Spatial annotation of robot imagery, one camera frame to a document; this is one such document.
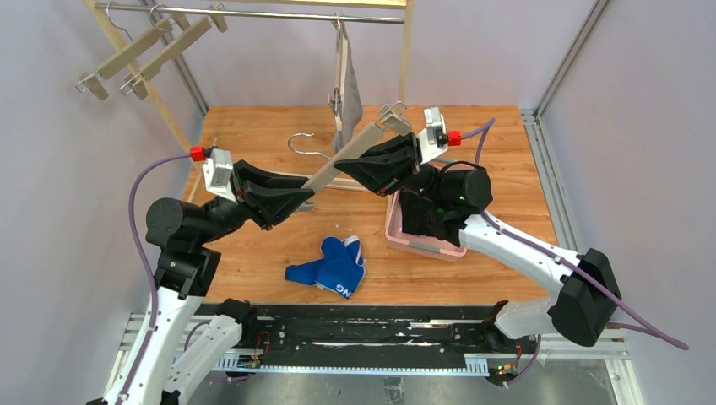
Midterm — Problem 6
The wooden hanger with blue underwear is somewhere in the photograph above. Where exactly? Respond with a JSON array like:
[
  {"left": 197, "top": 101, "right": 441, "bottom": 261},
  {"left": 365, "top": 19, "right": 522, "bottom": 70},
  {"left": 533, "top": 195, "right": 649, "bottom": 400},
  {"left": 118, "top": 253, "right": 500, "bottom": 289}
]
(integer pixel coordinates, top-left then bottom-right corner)
[{"left": 302, "top": 101, "right": 413, "bottom": 197}]

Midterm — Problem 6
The pink plastic laundry basket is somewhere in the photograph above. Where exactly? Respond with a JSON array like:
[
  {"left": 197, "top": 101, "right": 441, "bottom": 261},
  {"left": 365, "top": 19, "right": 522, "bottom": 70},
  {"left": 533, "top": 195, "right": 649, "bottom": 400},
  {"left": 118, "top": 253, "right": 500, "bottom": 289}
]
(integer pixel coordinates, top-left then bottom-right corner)
[{"left": 384, "top": 192, "right": 467, "bottom": 262}]

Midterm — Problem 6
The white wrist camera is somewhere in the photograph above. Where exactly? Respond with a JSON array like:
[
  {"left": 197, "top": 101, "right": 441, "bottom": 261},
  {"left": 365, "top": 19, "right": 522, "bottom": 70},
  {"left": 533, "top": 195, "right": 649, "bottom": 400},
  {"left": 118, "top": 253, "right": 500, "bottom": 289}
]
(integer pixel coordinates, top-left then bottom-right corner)
[
  {"left": 203, "top": 148, "right": 236, "bottom": 203},
  {"left": 416, "top": 106, "right": 448, "bottom": 165}
]

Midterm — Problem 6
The wooden clothes rack frame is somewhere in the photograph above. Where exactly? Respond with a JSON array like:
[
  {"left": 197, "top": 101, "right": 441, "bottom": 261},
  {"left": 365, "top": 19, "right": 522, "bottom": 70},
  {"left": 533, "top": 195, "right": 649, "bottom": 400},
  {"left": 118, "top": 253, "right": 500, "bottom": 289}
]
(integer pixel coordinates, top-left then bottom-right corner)
[{"left": 80, "top": 0, "right": 418, "bottom": 203}]

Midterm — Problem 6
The empty wooden clip hanger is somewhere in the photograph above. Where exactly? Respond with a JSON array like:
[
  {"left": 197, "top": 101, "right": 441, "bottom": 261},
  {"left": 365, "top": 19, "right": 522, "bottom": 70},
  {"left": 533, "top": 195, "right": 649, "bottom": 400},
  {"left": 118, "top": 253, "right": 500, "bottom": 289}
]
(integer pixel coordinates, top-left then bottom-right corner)
[{"left": 75, "top": 1, "right": 181, "bottom": 100}]

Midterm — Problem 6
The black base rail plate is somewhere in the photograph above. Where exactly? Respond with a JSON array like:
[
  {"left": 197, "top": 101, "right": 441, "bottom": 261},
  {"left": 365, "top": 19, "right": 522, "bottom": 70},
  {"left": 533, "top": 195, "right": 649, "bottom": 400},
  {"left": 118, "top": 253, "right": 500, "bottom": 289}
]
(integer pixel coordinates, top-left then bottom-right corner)
[{"left": 234, "top": 304, "right": 532, "bottom": 370}]

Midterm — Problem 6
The black underwear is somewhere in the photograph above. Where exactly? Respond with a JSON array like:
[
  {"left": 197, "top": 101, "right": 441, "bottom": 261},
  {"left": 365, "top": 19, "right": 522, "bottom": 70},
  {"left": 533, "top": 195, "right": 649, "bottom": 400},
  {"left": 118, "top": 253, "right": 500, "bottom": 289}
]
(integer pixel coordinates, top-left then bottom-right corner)
[{"left": 399, "top": 191, "right": 464, "bottom": 247}]

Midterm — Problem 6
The wooden hanger with grey underwear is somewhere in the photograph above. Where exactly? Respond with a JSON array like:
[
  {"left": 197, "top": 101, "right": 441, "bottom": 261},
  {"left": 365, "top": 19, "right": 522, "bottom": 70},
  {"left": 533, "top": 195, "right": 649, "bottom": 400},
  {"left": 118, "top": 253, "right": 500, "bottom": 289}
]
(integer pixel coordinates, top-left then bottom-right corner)
[{"left": 328, "top": 15, "right": 349, "bottom": 131}]

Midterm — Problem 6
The blue underwear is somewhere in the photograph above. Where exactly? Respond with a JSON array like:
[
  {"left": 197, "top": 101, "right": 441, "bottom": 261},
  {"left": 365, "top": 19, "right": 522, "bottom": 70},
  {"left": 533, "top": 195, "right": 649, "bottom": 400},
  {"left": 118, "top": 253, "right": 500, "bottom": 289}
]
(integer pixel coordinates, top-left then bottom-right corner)
[{"left": 285, "top": 235, "right": 366, "bottom": 299}]

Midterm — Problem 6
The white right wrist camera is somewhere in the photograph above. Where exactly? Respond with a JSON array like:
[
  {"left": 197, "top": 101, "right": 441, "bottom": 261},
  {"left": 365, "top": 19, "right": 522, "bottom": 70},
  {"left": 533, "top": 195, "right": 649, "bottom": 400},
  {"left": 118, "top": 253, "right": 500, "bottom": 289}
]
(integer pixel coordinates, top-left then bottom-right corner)
[{"left": 416, "top": 106, "right": 448, "bottom": 165}]

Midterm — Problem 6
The metal hanging rod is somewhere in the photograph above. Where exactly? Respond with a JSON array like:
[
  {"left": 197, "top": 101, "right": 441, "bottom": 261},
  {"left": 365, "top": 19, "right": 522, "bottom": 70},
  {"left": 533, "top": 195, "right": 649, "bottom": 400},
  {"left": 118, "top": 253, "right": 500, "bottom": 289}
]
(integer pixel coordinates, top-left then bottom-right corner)
[{"left": 90, "top": 3, "right": 406, "bottom": 25}]

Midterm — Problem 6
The grey underwear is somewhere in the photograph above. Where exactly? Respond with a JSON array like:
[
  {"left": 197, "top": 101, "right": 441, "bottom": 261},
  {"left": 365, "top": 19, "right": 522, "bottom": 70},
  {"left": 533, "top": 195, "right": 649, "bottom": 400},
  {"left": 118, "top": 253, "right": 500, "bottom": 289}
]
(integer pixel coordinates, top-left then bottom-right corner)
[{"left": 331, "top": 26, "right": 363, "bottom": 154}]

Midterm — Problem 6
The wooden clip hanger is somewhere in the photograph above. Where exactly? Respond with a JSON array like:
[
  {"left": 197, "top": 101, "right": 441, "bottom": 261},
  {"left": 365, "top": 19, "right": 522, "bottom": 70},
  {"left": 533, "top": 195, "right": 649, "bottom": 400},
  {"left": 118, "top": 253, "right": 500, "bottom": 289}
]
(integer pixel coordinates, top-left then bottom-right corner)
[
  {"left": 75, "top": 1, "right": 181, "bottom": 100},
  {"left": 120, "top": 13, "right": 228, "bottom": 100}
]

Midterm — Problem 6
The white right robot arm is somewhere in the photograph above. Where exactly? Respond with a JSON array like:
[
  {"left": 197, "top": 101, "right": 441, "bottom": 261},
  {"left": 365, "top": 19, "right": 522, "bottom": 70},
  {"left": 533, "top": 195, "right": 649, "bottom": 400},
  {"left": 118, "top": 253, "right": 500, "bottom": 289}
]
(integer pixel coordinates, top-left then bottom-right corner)
[{"left": 334, "top": 133, "right": 621, "bottom": 347}]

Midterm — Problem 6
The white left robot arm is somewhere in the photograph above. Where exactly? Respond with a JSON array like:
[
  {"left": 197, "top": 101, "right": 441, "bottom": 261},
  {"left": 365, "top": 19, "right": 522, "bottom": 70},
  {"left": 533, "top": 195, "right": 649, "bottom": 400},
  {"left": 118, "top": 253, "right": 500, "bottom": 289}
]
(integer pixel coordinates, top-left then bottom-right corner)
[{"left": 95, "top": 160, "right": 315, "bottom": 404}]

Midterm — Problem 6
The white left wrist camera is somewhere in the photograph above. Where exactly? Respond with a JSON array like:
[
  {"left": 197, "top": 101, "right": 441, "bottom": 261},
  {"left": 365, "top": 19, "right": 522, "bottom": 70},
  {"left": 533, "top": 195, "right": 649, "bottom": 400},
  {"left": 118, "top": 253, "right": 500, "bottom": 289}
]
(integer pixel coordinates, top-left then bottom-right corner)
[{"left": 203, "top": 148, "right": 236, "bottom": 203}]

